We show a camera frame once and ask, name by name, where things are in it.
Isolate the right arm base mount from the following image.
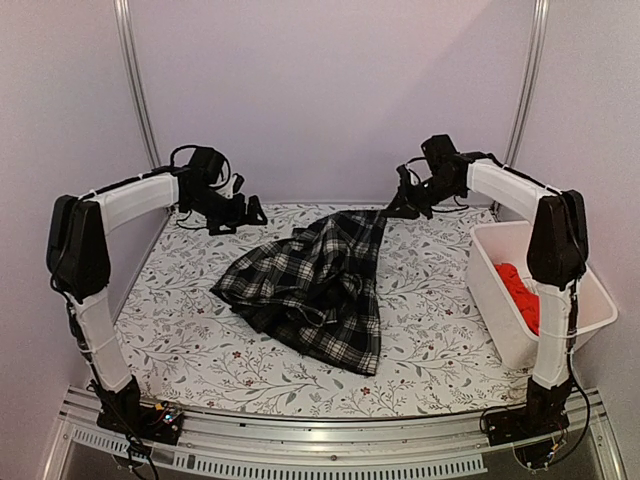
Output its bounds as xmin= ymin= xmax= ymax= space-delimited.
xmin=479 ymin=404 xmax=570 ymax=446

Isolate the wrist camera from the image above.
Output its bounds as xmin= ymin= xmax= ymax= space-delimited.
xmin=396 ymin=164 xmax=421 ymax=186
xmin=217 ymin=173 xmax=245 ymax=199

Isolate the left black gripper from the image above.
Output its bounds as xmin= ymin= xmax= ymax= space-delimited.
xmin=186 ymin=187 xmax=270 ymax=236

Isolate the floral patterned table cloth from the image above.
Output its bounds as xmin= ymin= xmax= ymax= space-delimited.
xmin=116 ymin=204 xmax=530 ymax=418

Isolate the red garment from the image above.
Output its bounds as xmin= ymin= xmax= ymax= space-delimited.
xmin=494 ymin=263 xmax=540 ymax=335

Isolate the aluminium frame post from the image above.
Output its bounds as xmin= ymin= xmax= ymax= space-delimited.
xmin=113 ymin=0 xmax=161 ymax=168
xmin=504 ymin=0 xmax=550 ymax=167

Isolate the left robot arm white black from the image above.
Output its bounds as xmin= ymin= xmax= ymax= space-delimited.
xmin=46 ymin=145 xmax=267 ymax=434

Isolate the right aluminium frame post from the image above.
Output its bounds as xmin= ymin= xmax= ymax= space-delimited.
xmin=504 ymin=0 xmax=550 ymax=167

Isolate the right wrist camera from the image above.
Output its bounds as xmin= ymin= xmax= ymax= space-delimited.
xmin=396 ymin=164 xmax=421 ymax=186

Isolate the front aluminium rail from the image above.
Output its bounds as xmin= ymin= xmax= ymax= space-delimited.
xmin=43 ymin=387 xmax=632 ymax=479

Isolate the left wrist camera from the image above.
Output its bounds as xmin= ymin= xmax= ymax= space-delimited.
xmin=217 ymin=173 xmax=245 ymax=199

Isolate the black white plaid skirt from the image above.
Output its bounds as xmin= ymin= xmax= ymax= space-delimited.
xmin=211 ymin=209 xmax=387 ymax=376

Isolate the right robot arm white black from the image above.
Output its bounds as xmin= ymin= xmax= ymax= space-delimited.
xmin=385 ymin=134 xmax=588 ymax=436

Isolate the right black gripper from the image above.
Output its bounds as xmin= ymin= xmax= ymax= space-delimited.
xmin=383 ymin=174 xmax=461 ymax=220

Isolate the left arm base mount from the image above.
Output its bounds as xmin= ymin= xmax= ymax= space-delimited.
xmin=97 ymin=398 xmax=184 ymax=446

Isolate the white plastic laundry bin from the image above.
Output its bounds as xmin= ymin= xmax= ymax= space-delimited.
xmin=466 ymin=221 xmax=618 ymax=371

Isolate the left aluminium frame post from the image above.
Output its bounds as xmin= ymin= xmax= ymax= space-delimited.
xmin=113 ymin=0 xmax=161 ymax=168

